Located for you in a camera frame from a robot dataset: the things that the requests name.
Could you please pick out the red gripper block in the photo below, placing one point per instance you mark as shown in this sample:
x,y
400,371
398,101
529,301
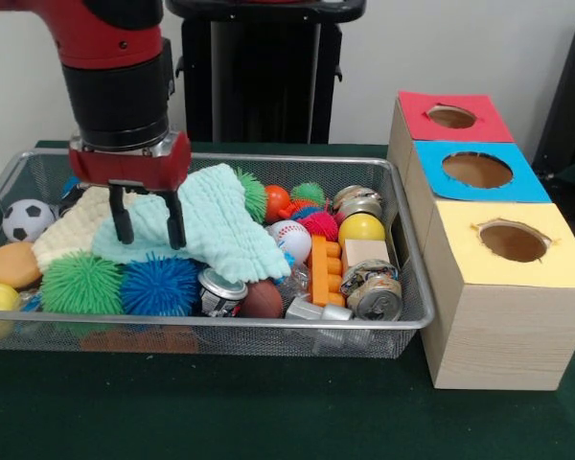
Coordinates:
x,y
129,167

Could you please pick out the light blue waffle cloth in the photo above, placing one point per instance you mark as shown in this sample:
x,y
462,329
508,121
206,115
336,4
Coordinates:
x,y
215,225

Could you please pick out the cream waffle cloth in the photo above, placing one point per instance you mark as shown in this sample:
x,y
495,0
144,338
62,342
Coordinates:
x,y
72,225

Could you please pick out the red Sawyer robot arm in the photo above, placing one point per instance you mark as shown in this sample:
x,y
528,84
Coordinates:
x,y
115,86

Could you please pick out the wooden box with three holes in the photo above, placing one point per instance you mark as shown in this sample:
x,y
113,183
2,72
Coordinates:
x,y
498,345

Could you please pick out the blue spiky rubber ball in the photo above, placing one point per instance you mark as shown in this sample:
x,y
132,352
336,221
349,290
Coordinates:
x,y
160,287

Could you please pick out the green spiky rubber ball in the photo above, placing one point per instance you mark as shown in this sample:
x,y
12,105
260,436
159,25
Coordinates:
x,y
84,285

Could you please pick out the small soccer ball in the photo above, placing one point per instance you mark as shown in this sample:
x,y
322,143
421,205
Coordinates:
x,y
28,219

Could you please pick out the orange foam ball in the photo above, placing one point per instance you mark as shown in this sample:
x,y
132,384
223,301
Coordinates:
x,y
12,263

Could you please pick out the white baseball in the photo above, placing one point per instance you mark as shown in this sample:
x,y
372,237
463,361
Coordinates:
x,y
292,239

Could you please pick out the orange toy building brick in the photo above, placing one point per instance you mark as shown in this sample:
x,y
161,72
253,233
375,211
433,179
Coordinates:
x,y
321,268

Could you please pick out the yellow smooth ball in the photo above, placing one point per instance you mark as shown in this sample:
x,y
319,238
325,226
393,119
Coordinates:
x,y
361,230

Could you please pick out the crushed printed drink can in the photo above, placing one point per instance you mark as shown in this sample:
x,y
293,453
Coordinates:
x,y
374,292

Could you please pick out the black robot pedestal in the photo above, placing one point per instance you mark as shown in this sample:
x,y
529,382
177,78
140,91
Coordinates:
x,y
259,72

